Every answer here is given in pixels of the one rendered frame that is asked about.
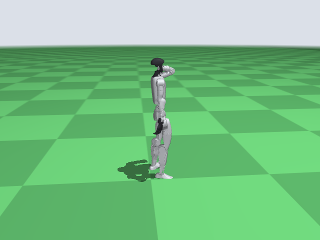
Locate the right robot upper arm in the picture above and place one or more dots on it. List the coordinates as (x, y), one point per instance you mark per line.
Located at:
(160, 83)

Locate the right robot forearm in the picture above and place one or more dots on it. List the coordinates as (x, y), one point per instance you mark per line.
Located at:
(161, 109)

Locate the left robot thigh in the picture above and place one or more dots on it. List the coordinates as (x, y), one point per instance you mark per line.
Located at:
(157, 140)

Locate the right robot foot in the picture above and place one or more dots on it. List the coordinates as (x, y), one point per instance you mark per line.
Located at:
(164, 176)

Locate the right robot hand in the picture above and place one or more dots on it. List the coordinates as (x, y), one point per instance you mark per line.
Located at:
(159, 127)

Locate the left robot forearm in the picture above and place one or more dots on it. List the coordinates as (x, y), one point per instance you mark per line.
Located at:
(164, 68)

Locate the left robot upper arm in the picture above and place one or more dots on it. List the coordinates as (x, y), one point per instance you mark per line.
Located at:
(170, 72)

